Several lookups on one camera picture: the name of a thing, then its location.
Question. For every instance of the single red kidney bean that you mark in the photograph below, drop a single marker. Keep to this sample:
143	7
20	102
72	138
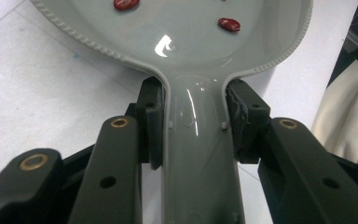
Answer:
229	24
126	4

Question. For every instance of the white table cover sheet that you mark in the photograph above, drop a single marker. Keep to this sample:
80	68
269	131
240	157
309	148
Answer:
43	93

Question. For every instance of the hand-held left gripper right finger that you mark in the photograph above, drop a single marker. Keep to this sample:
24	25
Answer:
248	124

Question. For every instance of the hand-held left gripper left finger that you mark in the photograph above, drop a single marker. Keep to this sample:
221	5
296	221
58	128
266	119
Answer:
150	124

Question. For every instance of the cream cloth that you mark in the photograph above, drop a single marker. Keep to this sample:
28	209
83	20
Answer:
348	109

